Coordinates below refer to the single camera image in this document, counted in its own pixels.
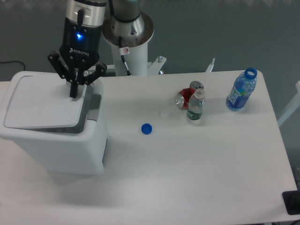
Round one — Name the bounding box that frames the clear white bottle cap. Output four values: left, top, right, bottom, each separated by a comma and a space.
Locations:
160, 109, 170, 117

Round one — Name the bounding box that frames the blue drink bottle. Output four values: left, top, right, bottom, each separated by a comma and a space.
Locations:
226, 67, 257, 111

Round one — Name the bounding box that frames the white trash can lid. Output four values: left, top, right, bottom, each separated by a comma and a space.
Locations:
4, 73, 87, 129

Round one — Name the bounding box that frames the clear green-label water bottle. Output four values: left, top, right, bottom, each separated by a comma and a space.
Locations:
187, 88, 205, 120

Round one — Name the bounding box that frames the black device at edge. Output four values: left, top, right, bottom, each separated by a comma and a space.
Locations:
282, 190, 300, 215

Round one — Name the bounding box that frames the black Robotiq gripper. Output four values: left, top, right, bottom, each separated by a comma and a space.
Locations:
48, 18, 107, 98

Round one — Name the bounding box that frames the white furniture leg right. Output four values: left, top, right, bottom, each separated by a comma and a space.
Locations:
277, 81, 300, 127

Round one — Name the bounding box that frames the crushed red soda can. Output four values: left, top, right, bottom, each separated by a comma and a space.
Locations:
174, 81, 204, 109

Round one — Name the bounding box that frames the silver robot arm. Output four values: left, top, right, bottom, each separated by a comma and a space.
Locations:
48, 0, 154, 98

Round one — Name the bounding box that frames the white plastic trash can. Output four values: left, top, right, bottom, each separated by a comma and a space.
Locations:
0, 71, 109, 175

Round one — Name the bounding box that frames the white metal base frame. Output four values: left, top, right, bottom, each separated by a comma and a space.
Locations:
81, 55, 216, 77

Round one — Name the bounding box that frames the blue bottle cap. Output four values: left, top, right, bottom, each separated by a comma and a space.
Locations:
141, 123, 152, 135

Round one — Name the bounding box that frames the black floor cable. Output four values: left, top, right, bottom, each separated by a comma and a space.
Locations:
0, 60, 25, 71

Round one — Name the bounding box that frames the black cable on pedestal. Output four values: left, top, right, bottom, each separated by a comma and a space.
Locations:
118, 35, 133, 76

